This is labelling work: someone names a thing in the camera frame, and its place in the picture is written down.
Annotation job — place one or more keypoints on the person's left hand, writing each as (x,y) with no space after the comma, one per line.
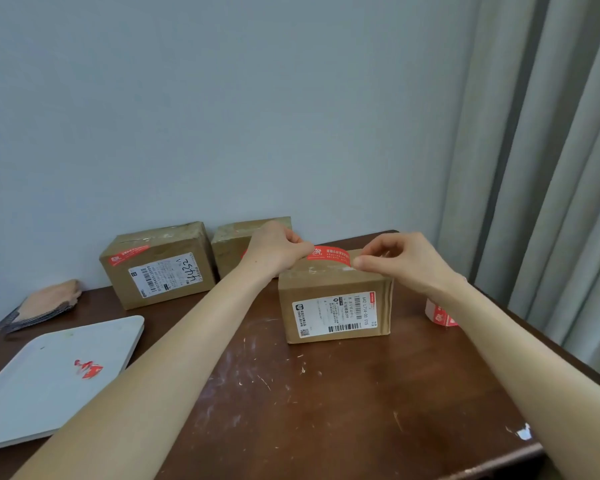
(270,252)

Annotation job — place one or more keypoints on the person's right hand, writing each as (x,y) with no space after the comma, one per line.
(415,264)

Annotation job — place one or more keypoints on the person's right thumb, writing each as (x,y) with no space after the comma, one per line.
(367,264)

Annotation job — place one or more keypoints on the person's left thumb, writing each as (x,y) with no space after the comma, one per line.
(302,252)

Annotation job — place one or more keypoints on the red printed tape strip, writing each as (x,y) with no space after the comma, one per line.
(330,254)

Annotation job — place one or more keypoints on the person's left forearm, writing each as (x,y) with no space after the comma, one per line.
(170,364)

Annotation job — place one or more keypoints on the person's right forearm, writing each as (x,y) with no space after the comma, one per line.
(540,379)

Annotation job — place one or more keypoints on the cardboard box with barcode label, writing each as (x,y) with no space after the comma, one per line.
(330,294)

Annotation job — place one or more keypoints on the plain taped cardboard box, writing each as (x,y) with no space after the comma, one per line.
(230,249)

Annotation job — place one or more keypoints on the red and white tape roll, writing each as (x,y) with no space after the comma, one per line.
(439,314)

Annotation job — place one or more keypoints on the cardboard box with handwritten label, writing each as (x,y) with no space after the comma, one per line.
(155,267)

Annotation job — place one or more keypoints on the grey curtain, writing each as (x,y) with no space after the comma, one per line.
(545,169)

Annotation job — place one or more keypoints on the small white paper scrap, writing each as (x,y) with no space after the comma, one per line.
(522,432)

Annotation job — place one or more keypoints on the red tape scraps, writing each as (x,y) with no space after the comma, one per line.
(89,368)

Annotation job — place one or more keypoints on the white rectangular tray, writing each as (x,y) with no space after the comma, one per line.
(50,379)

